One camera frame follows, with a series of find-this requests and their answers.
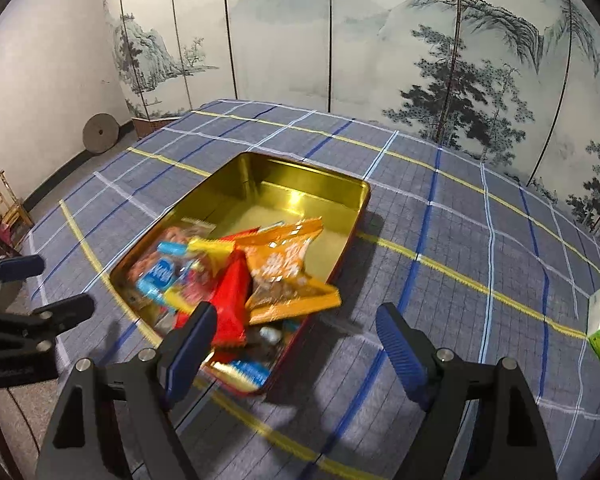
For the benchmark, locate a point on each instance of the painted folding screen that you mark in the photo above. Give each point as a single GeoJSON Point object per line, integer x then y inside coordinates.
{"type": "Point", "coordinates": [380, 35]}

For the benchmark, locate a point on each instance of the blue candy packet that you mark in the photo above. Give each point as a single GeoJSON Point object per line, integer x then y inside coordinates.
{"type": "Point", "coordinates": [250, 372]}
{"type": "Point", "coordinates": [157, 275]}

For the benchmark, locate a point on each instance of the yellow snack packet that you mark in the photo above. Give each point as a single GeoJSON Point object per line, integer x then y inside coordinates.
{"type": "Point", "coordinates": [210, 247]}

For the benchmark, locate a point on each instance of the small bamboo chair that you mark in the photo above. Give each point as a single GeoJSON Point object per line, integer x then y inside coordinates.
{"type": "Point", "coordinates": [5, 205]}

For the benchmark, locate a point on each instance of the round stone disc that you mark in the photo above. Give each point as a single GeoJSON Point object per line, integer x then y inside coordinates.
{"type": "Point", "coordinates": [101, 133]}

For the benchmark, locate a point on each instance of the orange snack packet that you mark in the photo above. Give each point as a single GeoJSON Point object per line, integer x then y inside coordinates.
{"type": "Point", "coordinates": [285, 270]}

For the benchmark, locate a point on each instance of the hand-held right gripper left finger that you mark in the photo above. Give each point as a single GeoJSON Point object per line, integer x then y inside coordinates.
{"type": "Point", "coordinates": [190, 352]}

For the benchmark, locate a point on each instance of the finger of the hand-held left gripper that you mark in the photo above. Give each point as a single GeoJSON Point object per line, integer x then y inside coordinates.
{"type": "Point", "coordinates": [15, 267]}
{"type": "Point", "coordinates": [65, 310]}

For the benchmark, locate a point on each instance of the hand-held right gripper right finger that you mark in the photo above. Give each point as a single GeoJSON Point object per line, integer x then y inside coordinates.
{"type": "Point", "coordinates": [402, 355]}

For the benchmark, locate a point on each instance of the labelled fried dough twist packet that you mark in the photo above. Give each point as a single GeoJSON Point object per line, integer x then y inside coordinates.
{"type": "Point", "coordinates": [200, 285]}

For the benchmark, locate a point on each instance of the red and gold tin box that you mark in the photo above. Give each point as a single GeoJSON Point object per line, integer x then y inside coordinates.
{"type": "Point", "coordinates": [290, 195]}

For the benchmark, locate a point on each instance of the orange fried dough twist packet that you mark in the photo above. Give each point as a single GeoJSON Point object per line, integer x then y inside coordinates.
{"type": "Point", "coordinates": [162, 236]}

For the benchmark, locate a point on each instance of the red snack packet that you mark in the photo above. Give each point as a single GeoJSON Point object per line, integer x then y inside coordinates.
{"type": "Point", "coordinates": [230, 305]}

